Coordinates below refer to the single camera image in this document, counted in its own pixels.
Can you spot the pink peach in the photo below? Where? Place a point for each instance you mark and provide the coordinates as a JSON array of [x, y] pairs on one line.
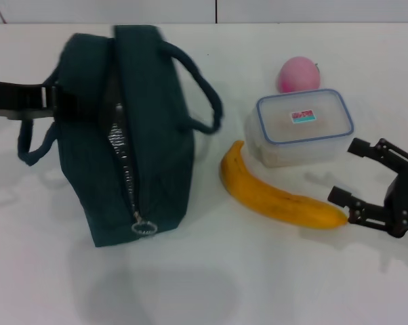
[[297, 74]]

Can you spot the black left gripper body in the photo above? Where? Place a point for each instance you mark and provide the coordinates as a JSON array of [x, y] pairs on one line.
[[14, 96]]

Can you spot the dark teal insulated lunch bag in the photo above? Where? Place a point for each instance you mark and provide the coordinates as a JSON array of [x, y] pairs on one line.
[[156, 152]]

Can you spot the yellow banana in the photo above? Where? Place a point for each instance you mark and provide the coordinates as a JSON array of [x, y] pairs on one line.
[[258, 193]]

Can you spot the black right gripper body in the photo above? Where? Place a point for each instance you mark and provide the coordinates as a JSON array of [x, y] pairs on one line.
[[407, 196]]

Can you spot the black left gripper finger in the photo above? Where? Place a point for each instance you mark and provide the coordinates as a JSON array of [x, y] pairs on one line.
[[72, 103]]

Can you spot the clear container with blue-rimmed lid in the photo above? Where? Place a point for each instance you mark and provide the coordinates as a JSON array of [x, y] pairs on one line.
[[275, 135]]

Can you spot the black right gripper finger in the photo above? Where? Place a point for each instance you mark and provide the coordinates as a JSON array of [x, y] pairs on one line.
[[341, 196], [360, 149]]

